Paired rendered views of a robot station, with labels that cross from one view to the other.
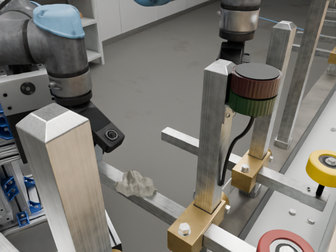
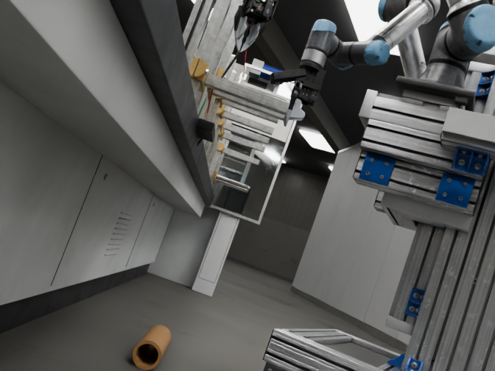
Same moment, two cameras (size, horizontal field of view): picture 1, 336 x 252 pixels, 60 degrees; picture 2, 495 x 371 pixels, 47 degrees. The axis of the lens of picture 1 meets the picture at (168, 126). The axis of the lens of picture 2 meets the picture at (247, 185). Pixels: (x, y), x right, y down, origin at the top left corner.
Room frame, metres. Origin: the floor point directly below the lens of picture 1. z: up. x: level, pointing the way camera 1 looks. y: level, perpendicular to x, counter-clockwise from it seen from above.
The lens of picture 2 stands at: (1.88, -0.93, 0.40)
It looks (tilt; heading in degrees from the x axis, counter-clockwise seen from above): 6 degrees up; 143
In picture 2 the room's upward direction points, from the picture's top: 20 degrees clockwise
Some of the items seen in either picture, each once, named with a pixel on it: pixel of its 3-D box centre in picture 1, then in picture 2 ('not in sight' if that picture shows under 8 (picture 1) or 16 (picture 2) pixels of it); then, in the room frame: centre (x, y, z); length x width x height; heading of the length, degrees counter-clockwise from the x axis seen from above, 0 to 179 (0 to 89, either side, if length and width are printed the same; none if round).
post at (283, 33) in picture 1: (263, 128); (210, 37); (0.57, -0.22, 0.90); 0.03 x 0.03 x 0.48; 53
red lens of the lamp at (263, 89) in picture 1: (255, 79); not in sight; (0.34, -0.11, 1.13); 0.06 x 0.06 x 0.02
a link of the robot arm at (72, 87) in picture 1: (69, 82); (312, 60); (0.51, 0.19, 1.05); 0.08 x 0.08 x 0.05
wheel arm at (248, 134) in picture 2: not in sight; (221, 124); (-0.46, 0.56, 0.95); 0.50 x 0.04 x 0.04; 53
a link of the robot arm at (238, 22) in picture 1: (236, 19); not in sight; (0.60, -0.14, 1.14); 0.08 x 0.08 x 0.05
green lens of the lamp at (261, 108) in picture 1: (252, 97); not in sight; (0.34, -0.11, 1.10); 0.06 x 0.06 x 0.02
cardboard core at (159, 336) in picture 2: not in sight; (153, 345); (0.41, 0.06, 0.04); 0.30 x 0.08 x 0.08; 143
